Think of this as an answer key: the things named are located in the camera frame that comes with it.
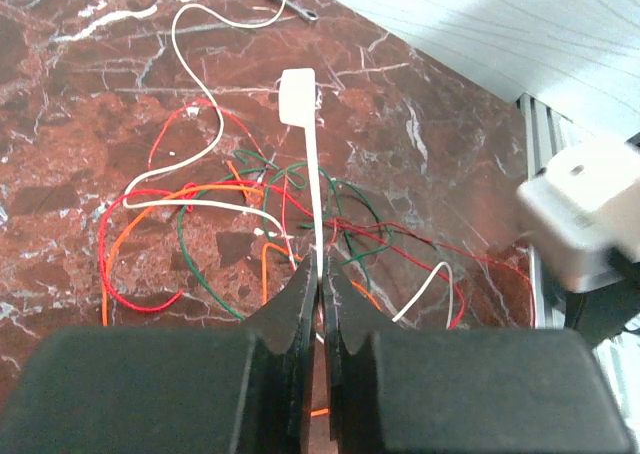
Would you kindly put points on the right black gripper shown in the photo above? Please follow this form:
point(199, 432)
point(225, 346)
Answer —
point(603, 313)

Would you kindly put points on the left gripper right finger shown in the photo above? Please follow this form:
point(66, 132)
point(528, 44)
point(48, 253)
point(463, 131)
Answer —
point(490, 390)

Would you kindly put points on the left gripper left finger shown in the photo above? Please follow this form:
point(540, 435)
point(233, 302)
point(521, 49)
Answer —
point(239, 389)

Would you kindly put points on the long white zip tie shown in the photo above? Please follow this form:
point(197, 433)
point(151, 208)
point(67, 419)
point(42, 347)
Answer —
point(297, 104)

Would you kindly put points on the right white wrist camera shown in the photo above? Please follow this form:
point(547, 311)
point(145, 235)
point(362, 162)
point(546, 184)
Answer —
point(582, 206)

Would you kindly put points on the aluminium front rail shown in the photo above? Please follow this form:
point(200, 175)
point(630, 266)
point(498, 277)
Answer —
point(547, 135)

